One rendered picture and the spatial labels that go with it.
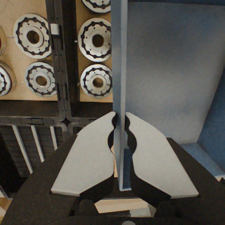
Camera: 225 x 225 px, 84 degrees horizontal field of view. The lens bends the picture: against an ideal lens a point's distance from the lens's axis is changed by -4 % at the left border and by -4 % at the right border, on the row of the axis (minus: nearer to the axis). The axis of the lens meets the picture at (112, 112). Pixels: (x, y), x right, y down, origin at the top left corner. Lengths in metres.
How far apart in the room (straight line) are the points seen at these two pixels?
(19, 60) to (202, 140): 0.48
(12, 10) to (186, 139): 0.48
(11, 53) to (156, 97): 0.41
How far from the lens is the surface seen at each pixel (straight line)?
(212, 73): 0.21
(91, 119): 0.37
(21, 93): 0.50
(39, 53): 0.41
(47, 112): 0.40
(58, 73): 0.32
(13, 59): 0.48
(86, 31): 0.37
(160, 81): 0.18
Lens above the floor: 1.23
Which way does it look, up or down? 61 degrees down
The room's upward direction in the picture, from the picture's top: 172 degrees clockwise
